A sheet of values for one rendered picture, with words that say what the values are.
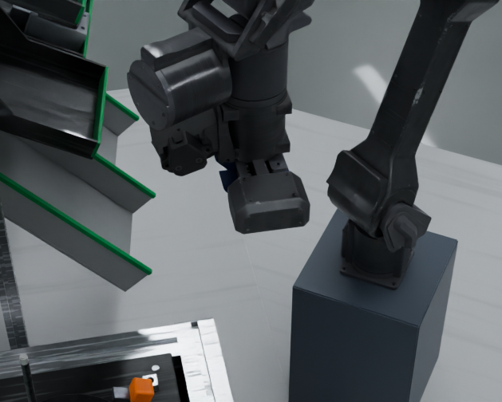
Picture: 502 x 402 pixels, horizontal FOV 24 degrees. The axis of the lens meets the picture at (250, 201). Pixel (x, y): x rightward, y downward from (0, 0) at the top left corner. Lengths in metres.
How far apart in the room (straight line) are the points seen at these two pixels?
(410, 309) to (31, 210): 0.41
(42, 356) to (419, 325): 0.41
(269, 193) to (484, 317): 0.61
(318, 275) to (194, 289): 0.30
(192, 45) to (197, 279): 0.66
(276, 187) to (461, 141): 2.18
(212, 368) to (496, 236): 0.49
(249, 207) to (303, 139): 0.79
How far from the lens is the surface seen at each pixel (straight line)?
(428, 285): 1.23
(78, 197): 1.35
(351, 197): 1.14
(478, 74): 3.35
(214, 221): 1.58
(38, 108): 1.21
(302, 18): 0.94
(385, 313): 1.20
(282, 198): 0.93
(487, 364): 1.44
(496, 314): 1.49
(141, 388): 1.12
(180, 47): 0.88
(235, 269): 1.51
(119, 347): 1.31
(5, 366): 1.31
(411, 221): 1.16
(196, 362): 1.28
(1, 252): 1.25
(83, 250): 1.28
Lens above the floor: 1.95
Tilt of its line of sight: 43 degrees down
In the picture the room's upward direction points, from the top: straight up
